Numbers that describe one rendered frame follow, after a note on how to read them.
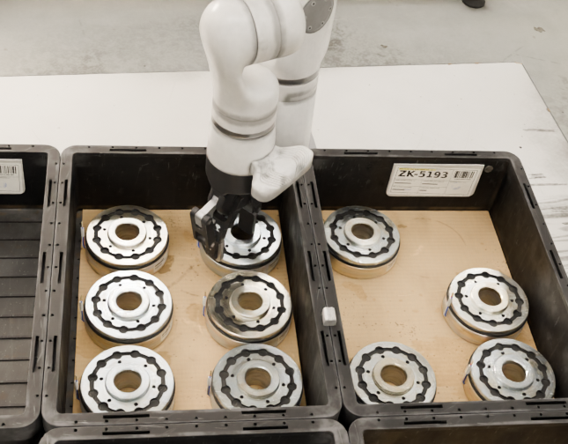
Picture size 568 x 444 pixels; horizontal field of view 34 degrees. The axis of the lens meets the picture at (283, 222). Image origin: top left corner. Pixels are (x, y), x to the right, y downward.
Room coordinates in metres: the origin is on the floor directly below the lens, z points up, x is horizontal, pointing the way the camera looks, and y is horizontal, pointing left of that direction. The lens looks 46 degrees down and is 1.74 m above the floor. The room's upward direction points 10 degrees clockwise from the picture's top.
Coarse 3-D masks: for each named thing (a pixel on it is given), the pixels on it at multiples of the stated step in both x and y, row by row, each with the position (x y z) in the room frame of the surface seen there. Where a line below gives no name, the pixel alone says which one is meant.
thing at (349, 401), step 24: (312, 168) 0.87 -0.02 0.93; (312, 192) 0.84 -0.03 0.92; (528, 192) 0.90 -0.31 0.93; (312, 216) 0.79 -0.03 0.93; (552, 240) 0.82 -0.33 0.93; (552, 264) 0.78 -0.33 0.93; (336, 312) 0.65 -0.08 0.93; (336, 336) 0.61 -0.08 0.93; (336, 360) 0.58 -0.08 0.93; (360, 408) 0.53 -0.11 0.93; (384, 408) 0.53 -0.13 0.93; (408, 408) 0.54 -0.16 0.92; (432, 408) 0.54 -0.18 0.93; (456, 408) 0.55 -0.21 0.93; (480, 408) 0.55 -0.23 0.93; (504, 408) 0.56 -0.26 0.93; (528, 408) 0.56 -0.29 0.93; (552, 408) 0.57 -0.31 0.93
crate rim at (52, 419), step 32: (64, 160) 0.81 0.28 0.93; (64, 192) 0.77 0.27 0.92; (64, 224) 0.71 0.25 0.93; (64, 256) 0.66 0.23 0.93; (64, 288) 0.62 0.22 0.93; (320, 288) 0.68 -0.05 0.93; (320, 320) 0.63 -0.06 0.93; (320, 352) 0.59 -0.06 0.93; (64, 416) 0.46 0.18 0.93; (96, 416) 0.47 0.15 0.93; (128, 416) 0.48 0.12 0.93; (160, 416) 0.48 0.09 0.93; (192, 416) 0.49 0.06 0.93; (224, 416) 0.49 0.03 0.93; (256, 416) 0.50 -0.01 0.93; (288, 416) 0.51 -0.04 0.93; (320, 416) 0.51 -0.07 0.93
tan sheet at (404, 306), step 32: (416, 224) 0.90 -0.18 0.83; (448, 224) 0.91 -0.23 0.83; (480, 224) 0.92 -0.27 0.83; (416, 256) 0.84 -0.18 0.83; (448, 256) 0.85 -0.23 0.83; (480, 256) 0.86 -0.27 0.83; (352, 288) 0.77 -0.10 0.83; (384, 288) 0.78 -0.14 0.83; (416, 288) 0.79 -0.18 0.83; (352, 320) 0.72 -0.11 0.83; (384, 320) 0.73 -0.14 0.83; (416, 320) 0.74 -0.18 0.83; (352, 352) 0.67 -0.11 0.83; (448, 352) 0.69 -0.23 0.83; (448, 384) 0.65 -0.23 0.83
